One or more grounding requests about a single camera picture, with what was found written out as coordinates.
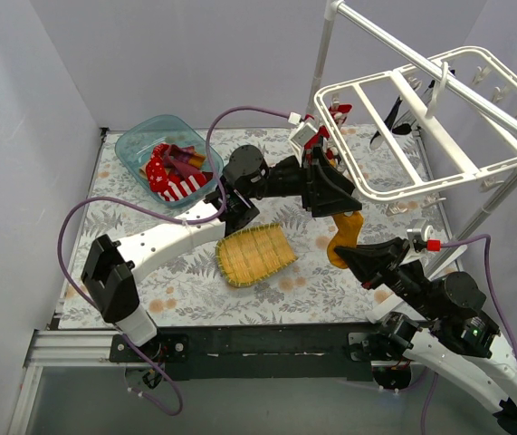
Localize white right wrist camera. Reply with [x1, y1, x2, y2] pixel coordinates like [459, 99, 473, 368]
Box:
[404, 219, 442, 264]

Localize maroon purple striped sock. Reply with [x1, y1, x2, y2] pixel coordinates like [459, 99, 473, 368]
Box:
[164, 144, 206, 179]

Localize purple cable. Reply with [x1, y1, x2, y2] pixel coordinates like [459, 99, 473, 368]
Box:
[420, 234, 517, 435]
[57, 106, 295, 417]

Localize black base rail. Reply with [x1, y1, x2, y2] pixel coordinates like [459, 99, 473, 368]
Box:
[112, 322, 416, 382]

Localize red sock with white pattern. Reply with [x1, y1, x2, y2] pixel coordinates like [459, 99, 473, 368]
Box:
[145, 143, 172, 198]

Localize red white striped sock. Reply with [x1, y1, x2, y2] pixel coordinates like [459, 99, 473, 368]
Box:
[151, 172, 208, 202]
[329, 103, 352, 127]

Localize mustard yellow sock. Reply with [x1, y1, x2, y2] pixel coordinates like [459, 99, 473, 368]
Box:
[326, 211, 364, 269]

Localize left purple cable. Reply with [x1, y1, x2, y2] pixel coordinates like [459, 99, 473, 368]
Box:
[57, 106, 295, 417]

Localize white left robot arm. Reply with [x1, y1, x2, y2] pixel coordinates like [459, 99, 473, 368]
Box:
[81, 144, 362, 363]

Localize white clip sock hanger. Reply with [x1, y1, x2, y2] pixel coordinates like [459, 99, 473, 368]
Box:
[312, 46, 517, 203]

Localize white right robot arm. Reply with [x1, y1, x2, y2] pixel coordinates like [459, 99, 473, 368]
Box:
[335, 237, 517, 434]

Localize black white striped sock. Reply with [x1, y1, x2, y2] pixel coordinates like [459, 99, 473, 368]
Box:
[369, 97, 402, 150]

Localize beige striped sock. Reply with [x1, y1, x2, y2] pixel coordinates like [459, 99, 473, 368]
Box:
[139, 165, 148, 181]

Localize woven bamboo tray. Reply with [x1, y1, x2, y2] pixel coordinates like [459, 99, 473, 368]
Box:
[215, 223, 297, 288]

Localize teal transparent plastic basin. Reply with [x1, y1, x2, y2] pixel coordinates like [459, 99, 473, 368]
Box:
[115, 115, 224, 208]

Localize white drying rack stand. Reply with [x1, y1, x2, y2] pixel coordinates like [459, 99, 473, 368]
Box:
[306, 1, 517, 240]

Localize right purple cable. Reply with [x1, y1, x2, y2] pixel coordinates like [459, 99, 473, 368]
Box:
[420, 234, 517, 435]

